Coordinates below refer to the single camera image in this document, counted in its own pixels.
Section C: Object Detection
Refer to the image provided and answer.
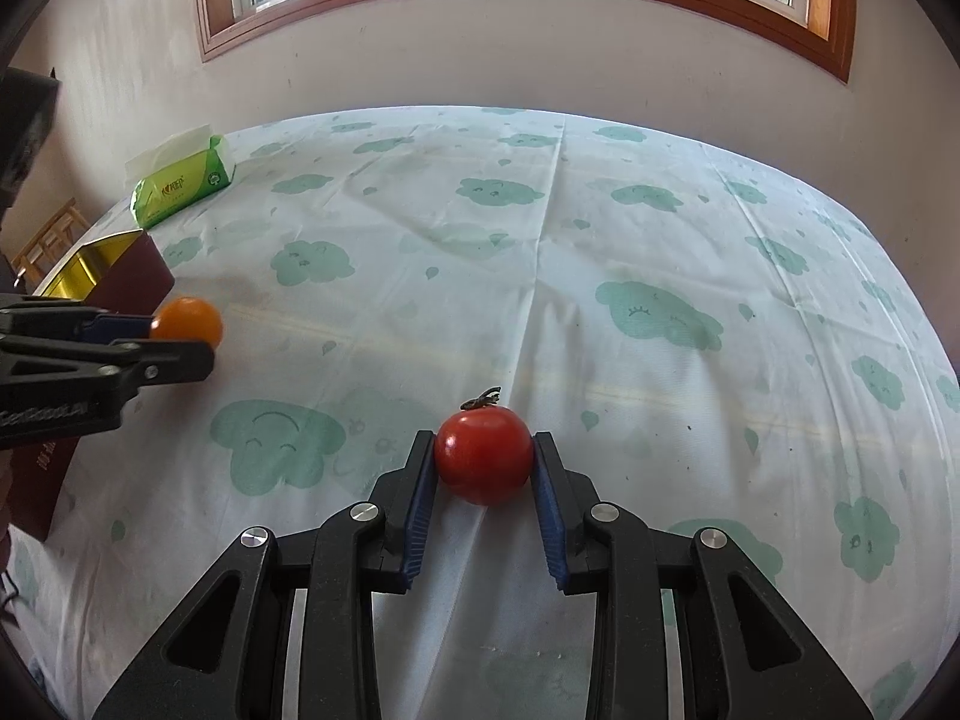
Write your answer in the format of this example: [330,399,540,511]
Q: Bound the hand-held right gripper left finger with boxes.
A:
[91,430,440,720]

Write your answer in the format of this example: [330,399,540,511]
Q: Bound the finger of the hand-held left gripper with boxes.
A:
[0,340,215,410]
[0,300,155,350]

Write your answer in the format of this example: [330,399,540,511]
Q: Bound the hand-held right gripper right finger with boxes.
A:
[531,431,875,720]

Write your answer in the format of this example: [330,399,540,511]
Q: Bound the orange tomato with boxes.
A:
[150,297,224,352]

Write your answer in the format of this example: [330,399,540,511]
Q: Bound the maroon tin box gold inside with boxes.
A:
[7,232,176,541]

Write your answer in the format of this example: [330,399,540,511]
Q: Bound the small red tomato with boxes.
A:
[433,386,535,506]

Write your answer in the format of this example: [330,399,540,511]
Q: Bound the wooden chair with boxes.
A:
[11,197,91,293]

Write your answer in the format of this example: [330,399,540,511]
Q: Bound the green tissue pack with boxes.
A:
[124,127,236,230]

